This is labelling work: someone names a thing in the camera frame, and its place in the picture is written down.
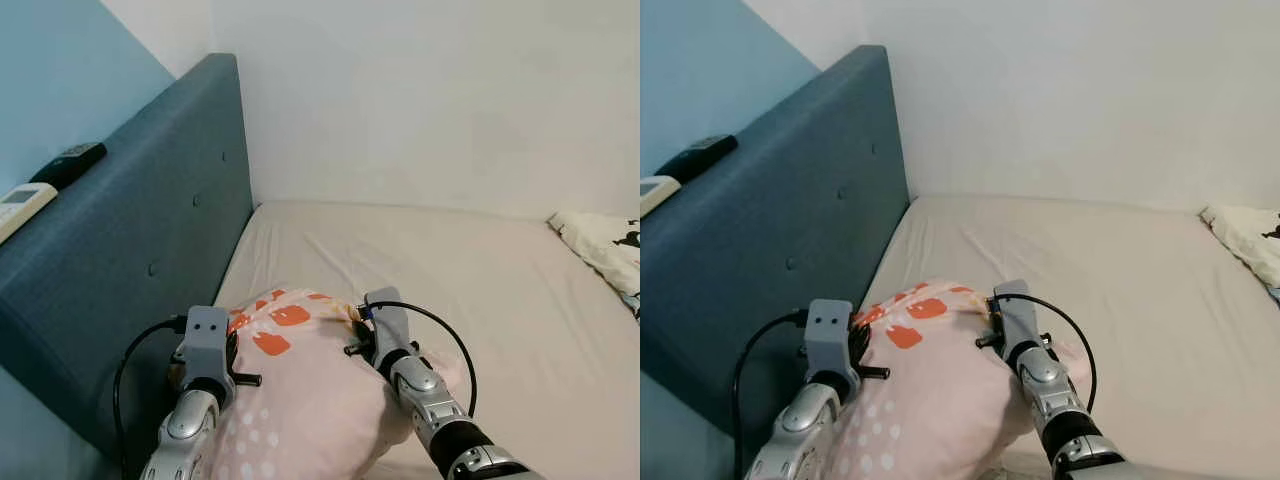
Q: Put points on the cream cartoon print quilt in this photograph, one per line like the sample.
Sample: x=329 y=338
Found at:
x=1250 y=240
x=610 y=250

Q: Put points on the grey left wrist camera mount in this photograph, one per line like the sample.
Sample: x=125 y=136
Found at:
x=828 y=338
x=208 y=345

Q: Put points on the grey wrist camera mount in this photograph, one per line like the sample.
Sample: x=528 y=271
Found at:
x=208 y=345
x=390 y=325
x=1018 y=315
x=828 y=338

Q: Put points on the small black device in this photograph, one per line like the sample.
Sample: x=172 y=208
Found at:
x=708 y=157
x=68 y=164

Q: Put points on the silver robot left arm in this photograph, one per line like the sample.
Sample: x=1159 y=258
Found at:
x=185 y=435
x=800 y=430

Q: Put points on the pink pillow with orange spots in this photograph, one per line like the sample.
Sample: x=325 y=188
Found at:
x=940 y=390
x=310 y=400

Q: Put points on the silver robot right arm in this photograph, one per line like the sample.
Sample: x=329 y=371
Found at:
x=440 y=410
x=1060 y=405

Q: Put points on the white remote control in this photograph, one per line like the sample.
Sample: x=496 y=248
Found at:
x=657 y=192
x=22 y=205

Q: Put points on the beige mattress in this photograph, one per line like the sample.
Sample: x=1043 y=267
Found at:
x=1150 y=300
x=500 y=300

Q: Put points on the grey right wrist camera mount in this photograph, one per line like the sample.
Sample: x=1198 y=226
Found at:
x=390 y=325
x=1018 y=315

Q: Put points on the teal upholstered headboard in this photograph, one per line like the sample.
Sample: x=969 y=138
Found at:
x=130 y=260
x=790 y=250

